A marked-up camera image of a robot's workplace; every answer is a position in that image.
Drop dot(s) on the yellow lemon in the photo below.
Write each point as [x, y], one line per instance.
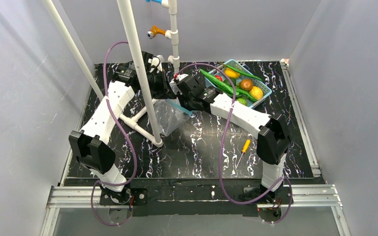
[256, 93]

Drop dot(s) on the light green vegetable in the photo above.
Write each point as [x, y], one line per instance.
[242, 101]

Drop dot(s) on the orange fruit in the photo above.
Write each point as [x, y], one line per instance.
[231, 73]

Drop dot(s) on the aluminium rail frame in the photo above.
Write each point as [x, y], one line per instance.
[303, 195]

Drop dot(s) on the orange handled screwdriver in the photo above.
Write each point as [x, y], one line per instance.
[244, 149]

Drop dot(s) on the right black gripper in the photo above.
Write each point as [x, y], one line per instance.
[182, 97]

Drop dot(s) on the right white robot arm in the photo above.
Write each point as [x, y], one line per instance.
[271, 132]

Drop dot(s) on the thin green bean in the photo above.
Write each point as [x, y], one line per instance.
[242, 72]

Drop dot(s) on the long green cucumber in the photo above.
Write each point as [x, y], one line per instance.
[220, 84]

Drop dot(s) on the green chili pepper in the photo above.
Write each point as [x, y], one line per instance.
[244, 94]

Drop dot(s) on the orange webcam on pipe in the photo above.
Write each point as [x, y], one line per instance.
[154, 31]

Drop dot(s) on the red tomato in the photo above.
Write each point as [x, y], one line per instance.
[219, 78]

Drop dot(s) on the light blue plastic basket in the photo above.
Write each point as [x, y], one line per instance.
[266, 90]

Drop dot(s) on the blue clip on pipe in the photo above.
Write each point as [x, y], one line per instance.
[157, 1]

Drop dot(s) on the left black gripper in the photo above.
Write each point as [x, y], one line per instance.
[162, 86]

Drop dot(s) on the clear zip top bag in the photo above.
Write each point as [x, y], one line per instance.
[170, 115]

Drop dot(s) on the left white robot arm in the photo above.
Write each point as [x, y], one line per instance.
[90, 144]

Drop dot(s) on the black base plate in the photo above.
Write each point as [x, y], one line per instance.
[184, 196]

